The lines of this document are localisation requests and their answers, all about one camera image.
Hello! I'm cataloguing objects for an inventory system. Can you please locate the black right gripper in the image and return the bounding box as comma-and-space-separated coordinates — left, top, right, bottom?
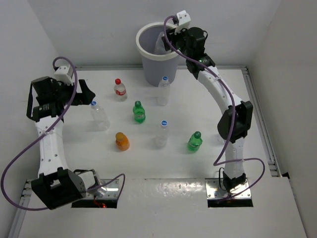
162, 24, 192, 59

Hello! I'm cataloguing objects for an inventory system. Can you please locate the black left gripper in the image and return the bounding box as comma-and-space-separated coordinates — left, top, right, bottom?
52, 79, 94, 107

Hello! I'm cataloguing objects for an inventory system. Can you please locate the large clear bottle white cap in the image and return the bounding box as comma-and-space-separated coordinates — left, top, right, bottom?
154, 32, 166, 55

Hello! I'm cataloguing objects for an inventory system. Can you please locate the clear bottle blue cap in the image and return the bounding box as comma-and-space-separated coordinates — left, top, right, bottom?
91, 101, 110, 130
157, 76, 170, 106
155, 120, 169, 148

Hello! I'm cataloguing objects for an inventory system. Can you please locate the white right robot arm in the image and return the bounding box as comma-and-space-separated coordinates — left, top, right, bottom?
162, 27, 253, 192

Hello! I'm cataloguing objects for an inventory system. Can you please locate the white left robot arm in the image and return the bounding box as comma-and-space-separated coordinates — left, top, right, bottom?
26, 76, 100, 210

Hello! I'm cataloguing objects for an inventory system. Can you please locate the grey plastic waste bin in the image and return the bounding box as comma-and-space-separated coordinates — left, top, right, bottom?
136, 22, 180, 87

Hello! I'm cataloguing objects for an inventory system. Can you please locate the red cap cola bottle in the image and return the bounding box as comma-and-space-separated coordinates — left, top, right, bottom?
114, 78, 127, 101

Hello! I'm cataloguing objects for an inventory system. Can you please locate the green bottle centre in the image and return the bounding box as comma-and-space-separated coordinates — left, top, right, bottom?
133, 101, 146, 123

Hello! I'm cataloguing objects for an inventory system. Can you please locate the green bottle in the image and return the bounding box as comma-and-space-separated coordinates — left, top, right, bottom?
133, 101, 146, 123
187, 131, 203, 152

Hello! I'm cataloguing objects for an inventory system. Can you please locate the orange juice bottle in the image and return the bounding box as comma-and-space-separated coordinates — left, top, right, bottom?
115, 132, 130, 151

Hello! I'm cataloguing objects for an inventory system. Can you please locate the green bottle right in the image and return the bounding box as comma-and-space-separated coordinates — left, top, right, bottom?
187, 131, 203, 152

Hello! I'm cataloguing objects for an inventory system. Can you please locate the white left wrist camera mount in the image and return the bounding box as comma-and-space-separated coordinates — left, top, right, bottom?
54, 64, 73, 85

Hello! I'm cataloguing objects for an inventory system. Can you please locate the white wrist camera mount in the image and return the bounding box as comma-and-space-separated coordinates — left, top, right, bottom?
54, 64, 73, 85
173, 10, 191, 34

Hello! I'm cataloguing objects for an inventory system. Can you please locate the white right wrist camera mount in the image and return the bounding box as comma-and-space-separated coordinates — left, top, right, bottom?
173, 10, 191, 34

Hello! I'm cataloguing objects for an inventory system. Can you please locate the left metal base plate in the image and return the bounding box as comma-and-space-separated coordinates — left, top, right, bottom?
83, 178, 120, 200

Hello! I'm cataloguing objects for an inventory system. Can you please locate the metal base plate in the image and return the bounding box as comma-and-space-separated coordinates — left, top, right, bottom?
83, 178, 120, 200
206, 178, 252, 200

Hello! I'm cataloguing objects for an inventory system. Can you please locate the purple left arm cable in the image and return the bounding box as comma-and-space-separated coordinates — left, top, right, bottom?
0, 57, 126, 212

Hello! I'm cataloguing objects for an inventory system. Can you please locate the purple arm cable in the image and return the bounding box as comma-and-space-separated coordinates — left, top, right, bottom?
0, 57, 126, 212
163, 15, 267, 200

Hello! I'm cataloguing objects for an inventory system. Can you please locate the aluminium frame rail left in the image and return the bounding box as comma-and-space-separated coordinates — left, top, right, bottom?
8, 179, 32, 238

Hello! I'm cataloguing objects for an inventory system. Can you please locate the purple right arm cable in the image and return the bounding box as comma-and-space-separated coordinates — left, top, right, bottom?
163, 15, 267, 200

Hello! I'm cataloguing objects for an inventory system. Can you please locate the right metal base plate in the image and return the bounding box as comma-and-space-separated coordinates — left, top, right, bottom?
206, 178, 252, 200

